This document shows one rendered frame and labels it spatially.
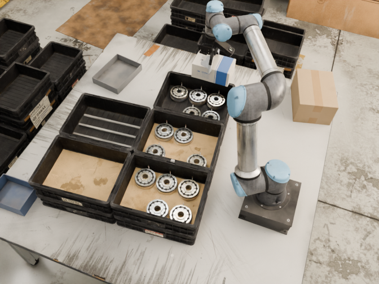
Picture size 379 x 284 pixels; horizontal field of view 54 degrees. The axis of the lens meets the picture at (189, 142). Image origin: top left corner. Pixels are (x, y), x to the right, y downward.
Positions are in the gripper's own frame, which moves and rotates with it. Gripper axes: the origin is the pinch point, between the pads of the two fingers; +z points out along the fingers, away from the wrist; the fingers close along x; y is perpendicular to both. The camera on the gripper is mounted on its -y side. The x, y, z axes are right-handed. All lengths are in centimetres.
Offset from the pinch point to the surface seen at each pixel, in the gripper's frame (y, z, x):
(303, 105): -51, 26, -16
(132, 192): 16, 28, 70
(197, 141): -2.5, 28.1, 29.7
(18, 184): 78, 40, 81
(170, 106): 20.3, 28.1, 11.4
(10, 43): 175, 61, -31
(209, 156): -11.7, 28.1, 36.2
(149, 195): 8, 28, 69
